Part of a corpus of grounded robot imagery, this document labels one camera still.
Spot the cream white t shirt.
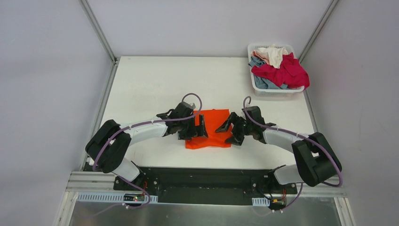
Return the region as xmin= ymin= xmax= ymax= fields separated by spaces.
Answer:
xmin=252 ymin=45 xmax=289 ymax=69

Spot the purple cable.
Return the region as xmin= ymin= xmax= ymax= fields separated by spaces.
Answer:
xmin=242 ymin=96 xmax=344 ymax=213
xmin=92 ymin=93 xmax=203 ymax=210

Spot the aluminium frame post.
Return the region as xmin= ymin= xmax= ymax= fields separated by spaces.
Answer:
xmin=79 ymin=0 xmax=117 ymax=64
xmin=298 ymin=0 xmax=341 ymax=63

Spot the left white cable duct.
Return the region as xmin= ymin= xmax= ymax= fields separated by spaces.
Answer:
xmin=77 ymin=192 xmax=159 ymax=204

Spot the white cable duct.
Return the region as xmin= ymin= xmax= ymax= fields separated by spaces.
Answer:
xmin=251 ymin=197 xmax=270 ymax=207
xmin=77 ymin=192 xmax=159 ymax=204

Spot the right white cable duct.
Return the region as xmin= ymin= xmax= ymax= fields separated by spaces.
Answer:
xmin=251 ymin=197 xmax=270 ymax=207

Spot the grey blue t shirt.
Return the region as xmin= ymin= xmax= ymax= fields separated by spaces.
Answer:
xmin=248 ymin=56 xmax=288 ymax=89

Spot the orange t shirt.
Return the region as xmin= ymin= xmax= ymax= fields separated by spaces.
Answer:
xmin=185 ymin=109 xmax=232 ymax=149

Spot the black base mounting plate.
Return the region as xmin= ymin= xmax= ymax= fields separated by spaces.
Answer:
xmin=112 ymin=166 xmax=298 ymax=206

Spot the left aluminium frame post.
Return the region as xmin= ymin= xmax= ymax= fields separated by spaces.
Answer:
xmin=79 ymin=0 xmax=117 ymax=64

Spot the right aluminium frame post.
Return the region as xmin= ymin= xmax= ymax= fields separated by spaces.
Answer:
xmin=298 ymin=0 xmax=341 ymax=63

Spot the front aluminium rail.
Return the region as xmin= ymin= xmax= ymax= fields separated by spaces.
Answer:
xmin=66 ymin=171 xmax=348 ymax=198

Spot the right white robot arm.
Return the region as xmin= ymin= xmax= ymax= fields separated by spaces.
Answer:
xmin=215 ymin=106 xmax=342 ymax=193

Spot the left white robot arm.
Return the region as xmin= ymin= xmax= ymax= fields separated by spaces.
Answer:
xmin=85 ymin=101 xmax=208 ymax=190

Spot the magenta t shirt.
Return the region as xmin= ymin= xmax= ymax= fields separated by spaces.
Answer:
xmin=251 ymin=53 xmax=310 ymax=89

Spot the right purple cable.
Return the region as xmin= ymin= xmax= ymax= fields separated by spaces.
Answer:
xmin=242 ymin=96 xmax=344 ymax=213

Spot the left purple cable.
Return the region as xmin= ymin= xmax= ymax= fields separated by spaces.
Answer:
xmin=92 ymin=93 xmax=203 ymax=210

